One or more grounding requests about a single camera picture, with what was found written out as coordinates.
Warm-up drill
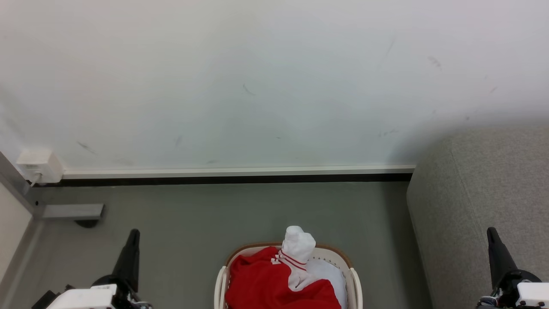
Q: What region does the grey metal table foot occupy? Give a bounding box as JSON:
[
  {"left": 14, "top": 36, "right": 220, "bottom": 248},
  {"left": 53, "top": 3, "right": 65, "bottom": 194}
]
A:
[{"left": 0, "top": 151, "right": 45, "bottom": 309}]

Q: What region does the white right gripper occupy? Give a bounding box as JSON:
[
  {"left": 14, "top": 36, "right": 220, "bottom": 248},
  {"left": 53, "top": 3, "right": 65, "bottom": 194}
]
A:
[{"left": 476, "top": 227, "right": 549, "bottom": 309}]

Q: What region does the white wall outlet box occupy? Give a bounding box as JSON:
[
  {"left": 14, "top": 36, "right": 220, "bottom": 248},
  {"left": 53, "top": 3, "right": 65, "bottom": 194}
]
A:
[{"left": 16, "top": 148, "right": 64, "bottom": 184}]

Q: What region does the grey fabric sofa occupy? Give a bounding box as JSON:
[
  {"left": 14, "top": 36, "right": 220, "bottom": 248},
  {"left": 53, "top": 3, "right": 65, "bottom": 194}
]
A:
[{"left": 406, "top": 124, "right": 549, "bottom": 309}]

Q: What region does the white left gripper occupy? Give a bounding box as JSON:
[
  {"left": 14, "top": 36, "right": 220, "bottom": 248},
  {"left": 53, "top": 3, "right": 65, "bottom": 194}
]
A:
[{"left": 45, "top": 229, "right": 153, "bottom": 309}]

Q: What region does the white laundry basket brown rim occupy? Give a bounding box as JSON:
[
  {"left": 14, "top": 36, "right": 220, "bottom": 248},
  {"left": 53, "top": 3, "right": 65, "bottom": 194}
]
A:
[{"left": 214, "top": 242, "right": 363, "bottom": 309}]

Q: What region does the red garment with white sleeves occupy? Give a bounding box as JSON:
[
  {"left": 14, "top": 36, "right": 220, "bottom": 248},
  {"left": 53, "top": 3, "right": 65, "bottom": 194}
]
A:
[{"left": 225, "top": 225, "right": 347, "bottom": 309}]

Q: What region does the red and white cloth garment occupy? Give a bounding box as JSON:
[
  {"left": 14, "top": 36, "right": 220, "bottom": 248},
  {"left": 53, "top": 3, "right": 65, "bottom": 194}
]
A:
[{"left": 305, "top": 257, "right": 347, "bottom": 309}]

